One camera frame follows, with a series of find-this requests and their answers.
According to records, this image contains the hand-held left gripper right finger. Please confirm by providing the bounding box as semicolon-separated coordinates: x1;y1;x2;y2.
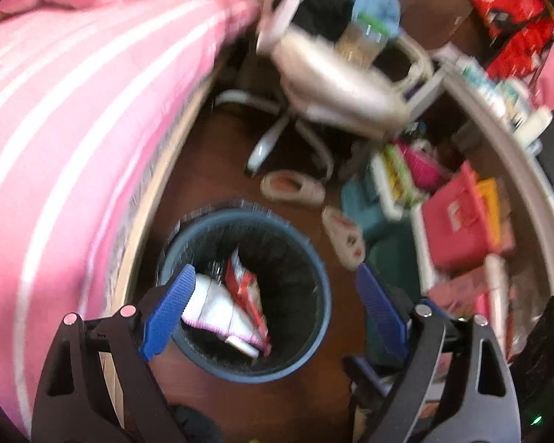
346;263;522;443

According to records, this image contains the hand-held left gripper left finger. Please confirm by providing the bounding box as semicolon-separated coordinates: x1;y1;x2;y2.
31;264;197;443

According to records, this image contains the orange-red snack bag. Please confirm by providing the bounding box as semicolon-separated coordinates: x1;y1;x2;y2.
224;249;273;356

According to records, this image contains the blue-rimmed trash bin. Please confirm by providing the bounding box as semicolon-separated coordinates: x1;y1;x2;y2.
157;200;332;384

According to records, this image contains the teal fabric bag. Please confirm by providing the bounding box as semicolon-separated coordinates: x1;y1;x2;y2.
341;175;421;365

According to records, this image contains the white plastic storage rack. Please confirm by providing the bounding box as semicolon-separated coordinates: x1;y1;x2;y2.
372;152;440;289

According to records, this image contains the pink box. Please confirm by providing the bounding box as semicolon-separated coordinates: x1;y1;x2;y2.
427;268;490;315

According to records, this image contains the beige slipper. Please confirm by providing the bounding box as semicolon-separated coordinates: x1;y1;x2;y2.
322;207;367;271
260;171;326;206

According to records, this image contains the red paper bag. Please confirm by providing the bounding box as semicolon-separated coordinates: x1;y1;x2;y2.
420;161;495;273

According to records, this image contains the white curved desk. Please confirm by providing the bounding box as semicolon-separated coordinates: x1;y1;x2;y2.
436;51;554;296

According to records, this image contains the pink basket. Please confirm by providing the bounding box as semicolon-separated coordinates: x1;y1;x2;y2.
397;141;449;190

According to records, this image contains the orange box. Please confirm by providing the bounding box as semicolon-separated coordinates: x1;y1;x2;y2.
475;178;502;231

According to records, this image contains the pink striped bed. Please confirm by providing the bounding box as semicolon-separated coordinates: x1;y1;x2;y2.
0;0;264;439

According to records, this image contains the white bottle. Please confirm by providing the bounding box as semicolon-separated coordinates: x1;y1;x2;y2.
512;106;554;148

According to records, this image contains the white office chair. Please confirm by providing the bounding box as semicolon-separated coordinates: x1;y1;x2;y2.
215;0;444;181

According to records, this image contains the green-lidded jar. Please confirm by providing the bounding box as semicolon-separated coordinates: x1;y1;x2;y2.
335;14;391;63

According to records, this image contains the black cloth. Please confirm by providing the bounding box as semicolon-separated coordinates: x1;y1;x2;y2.
295;0;356;42

